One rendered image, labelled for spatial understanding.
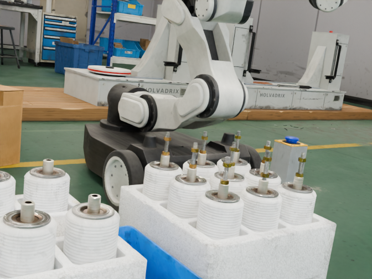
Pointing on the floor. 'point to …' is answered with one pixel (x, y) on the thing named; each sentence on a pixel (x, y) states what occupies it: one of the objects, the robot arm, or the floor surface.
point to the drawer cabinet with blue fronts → (49, 35)
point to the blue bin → (155, 257)
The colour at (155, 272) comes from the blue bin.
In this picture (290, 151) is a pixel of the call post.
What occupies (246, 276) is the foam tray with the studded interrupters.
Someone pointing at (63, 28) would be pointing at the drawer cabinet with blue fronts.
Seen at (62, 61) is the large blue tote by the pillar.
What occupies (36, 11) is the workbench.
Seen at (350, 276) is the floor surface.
